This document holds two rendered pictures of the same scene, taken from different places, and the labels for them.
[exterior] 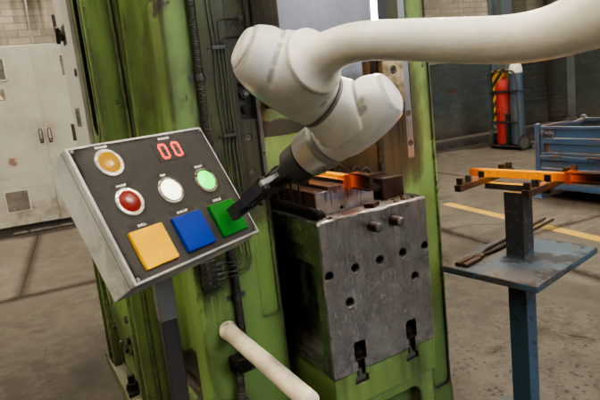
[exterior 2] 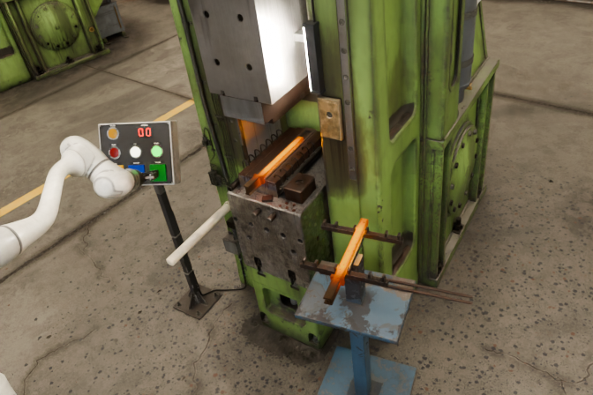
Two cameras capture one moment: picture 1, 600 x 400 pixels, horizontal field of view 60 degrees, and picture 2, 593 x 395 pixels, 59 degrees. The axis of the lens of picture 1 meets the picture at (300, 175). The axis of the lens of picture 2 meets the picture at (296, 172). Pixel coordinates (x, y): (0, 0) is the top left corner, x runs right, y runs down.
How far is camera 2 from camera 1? 2.26 m
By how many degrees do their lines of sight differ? 66
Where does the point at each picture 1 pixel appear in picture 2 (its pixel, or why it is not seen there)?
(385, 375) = (275, 283)
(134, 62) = not seen: hidden behind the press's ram
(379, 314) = (268, 254)
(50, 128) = not seen: outside the picture
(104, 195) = (105, 147)
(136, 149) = (127, 129)
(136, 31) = not seen: hidden behind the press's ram
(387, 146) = (328, 163)
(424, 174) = (367, 195)
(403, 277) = (284, 247)
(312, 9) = (224, 73)
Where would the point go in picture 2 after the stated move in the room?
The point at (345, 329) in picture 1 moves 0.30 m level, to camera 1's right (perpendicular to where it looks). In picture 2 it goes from (247, 247) to (276, 288)
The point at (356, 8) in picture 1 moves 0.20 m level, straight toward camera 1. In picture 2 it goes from (256, 78) to (202, 93)
